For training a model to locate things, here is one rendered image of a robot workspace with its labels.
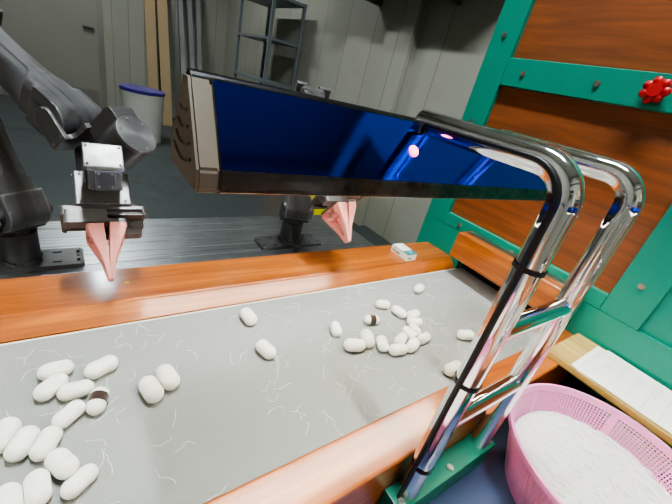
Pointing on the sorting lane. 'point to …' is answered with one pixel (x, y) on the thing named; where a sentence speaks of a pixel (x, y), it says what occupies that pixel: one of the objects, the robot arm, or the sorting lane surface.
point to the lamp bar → (322, 148)
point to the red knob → (655, 90)
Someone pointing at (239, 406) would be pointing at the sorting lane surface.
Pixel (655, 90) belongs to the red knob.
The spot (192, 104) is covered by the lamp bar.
